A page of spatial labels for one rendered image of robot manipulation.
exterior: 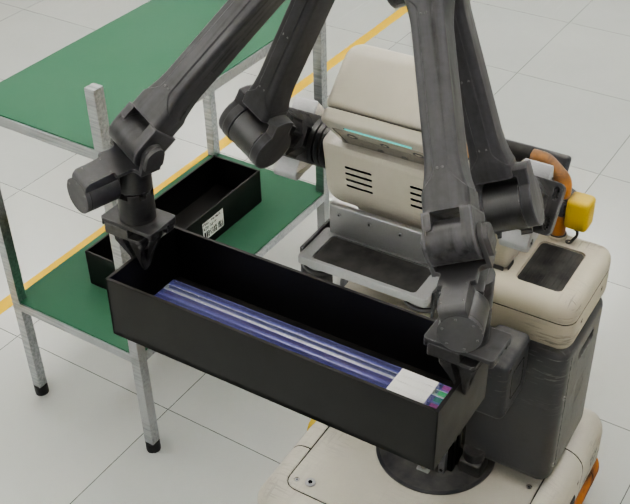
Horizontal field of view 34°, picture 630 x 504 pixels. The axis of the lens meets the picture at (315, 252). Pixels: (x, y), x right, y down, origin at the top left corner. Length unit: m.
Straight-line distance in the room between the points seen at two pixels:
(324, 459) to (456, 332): 1.23
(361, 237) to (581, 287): 0.53
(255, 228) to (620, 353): 1.15
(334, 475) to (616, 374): 1.06
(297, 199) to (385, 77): 1.57
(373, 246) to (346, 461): 0.79
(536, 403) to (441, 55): 1.09
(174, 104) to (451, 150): 0.42
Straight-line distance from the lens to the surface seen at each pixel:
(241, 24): 1.50
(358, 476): 2.44
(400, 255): 1.80
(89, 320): 2.81
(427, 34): 1.38
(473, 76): 1.51
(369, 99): 1.64
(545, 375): 2.21
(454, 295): 1.28
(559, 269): 2.18
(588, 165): 4.09
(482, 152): 1.53
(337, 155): 1.77
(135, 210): 1.62
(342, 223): 1.82
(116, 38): 2.83
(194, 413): 3.00
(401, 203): 1.77
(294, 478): 2.44
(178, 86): 1.52
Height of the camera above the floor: 2.12
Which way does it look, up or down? 37 degrees down
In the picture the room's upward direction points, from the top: 2 degrees counter-clockwise
